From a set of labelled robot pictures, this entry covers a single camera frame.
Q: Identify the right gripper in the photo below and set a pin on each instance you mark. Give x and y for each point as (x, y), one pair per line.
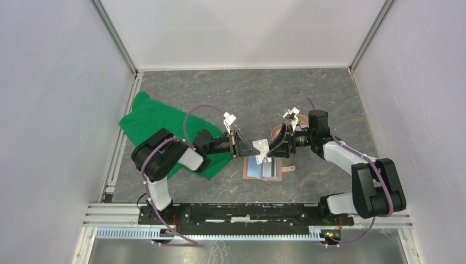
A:
(281, 147)

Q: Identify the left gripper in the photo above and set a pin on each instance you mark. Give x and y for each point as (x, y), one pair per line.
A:
(239, 147)

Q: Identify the tan leather card holder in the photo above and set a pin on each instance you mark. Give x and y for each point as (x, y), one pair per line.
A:
(252, 170)

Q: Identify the pink oval tray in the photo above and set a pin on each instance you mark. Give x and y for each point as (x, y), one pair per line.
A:
(301, 126)

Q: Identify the white card with stripe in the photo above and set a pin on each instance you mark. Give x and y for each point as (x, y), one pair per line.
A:
(272, 171)

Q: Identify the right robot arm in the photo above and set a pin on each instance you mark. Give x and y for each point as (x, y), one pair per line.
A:
(376, 188)

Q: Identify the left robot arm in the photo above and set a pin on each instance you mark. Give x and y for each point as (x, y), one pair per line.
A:
(160, 153)

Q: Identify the green cloth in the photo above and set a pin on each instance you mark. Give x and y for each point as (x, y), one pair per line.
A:
(148, 116)

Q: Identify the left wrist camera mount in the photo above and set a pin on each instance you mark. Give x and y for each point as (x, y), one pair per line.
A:
(229, 119)

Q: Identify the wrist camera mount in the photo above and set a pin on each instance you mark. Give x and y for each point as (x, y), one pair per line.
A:
(229, 119)
(292, 118)

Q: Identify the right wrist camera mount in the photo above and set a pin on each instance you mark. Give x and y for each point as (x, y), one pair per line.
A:
(292, 118)

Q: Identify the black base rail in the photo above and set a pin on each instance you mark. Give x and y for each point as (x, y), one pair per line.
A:
(250, 219)

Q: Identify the slotted cable duct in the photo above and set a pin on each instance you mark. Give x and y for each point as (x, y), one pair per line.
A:
(156, 234)

